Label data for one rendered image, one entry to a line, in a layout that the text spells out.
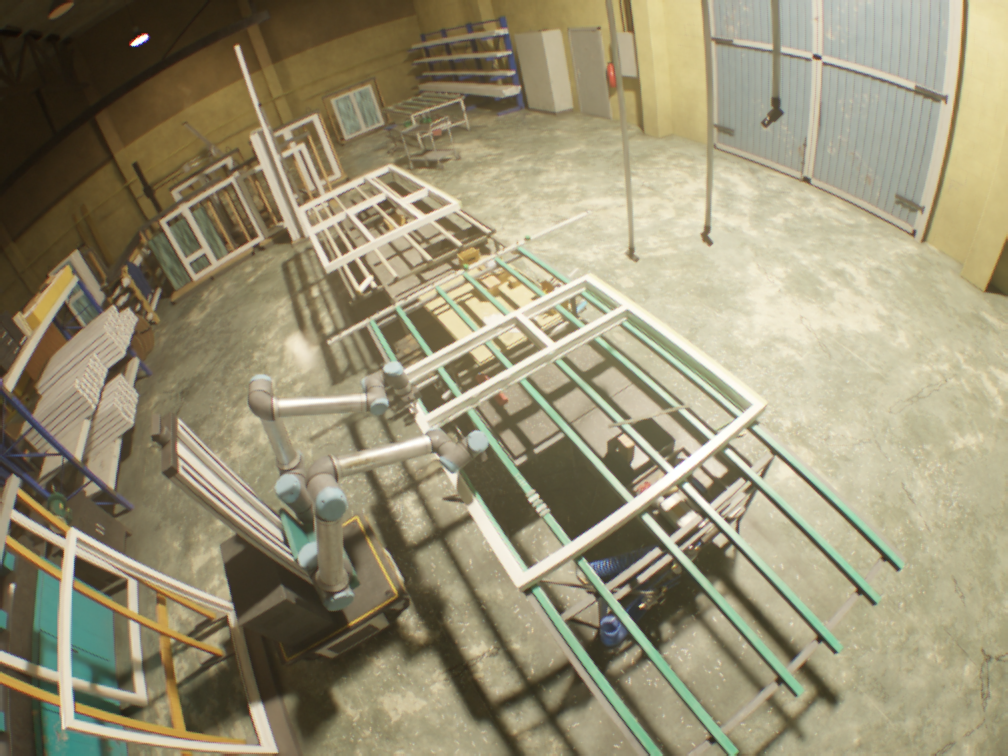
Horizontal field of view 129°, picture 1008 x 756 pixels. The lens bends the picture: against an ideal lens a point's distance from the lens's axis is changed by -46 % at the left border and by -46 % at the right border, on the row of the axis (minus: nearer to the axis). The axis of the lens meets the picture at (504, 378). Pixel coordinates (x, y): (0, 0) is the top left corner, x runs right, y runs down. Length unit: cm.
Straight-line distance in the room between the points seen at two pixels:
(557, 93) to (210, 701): 1162
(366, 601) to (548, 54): 1045
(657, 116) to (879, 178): 414
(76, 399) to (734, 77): 969
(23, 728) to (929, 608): 586
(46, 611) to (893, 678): 587
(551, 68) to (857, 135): 677
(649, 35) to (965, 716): 920
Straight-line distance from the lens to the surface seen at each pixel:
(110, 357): 603
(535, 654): 272
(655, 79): 867
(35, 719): 407
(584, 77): 1080
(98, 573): 511
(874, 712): 314
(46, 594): 450
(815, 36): 711
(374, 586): 276
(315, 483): 168
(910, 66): 670
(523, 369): 248
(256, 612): 248
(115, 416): 567
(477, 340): 277
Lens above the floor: 267
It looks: 45 degrees down
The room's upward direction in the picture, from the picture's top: 16 degrees counter-clockwise
